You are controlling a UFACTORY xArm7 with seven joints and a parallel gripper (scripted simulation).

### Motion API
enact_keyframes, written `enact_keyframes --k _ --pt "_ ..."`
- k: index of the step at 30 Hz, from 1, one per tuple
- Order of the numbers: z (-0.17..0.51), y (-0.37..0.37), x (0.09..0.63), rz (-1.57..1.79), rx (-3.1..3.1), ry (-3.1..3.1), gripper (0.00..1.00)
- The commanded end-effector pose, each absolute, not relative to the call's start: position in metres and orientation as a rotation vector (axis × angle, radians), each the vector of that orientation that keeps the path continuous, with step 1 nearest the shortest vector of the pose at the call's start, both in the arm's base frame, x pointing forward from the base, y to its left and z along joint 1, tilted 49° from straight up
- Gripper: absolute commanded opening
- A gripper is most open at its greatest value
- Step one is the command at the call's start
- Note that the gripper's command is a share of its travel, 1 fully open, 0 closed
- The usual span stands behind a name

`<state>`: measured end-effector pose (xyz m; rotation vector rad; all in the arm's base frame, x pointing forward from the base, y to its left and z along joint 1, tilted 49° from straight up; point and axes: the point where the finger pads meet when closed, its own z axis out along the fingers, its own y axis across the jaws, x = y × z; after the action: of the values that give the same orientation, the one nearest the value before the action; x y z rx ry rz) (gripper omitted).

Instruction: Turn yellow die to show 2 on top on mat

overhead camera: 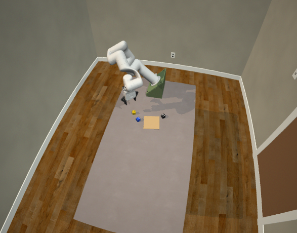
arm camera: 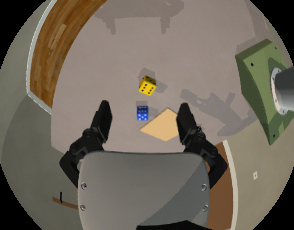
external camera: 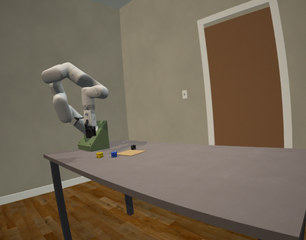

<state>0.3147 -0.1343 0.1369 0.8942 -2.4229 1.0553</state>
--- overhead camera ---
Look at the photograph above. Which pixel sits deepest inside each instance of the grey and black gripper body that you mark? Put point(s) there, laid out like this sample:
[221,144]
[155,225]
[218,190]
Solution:
[129,95]

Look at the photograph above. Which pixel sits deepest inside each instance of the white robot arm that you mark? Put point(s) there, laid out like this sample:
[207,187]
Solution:
[126,62]

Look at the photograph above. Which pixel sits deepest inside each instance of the tan mat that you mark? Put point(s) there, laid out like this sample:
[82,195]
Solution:
[151,122]

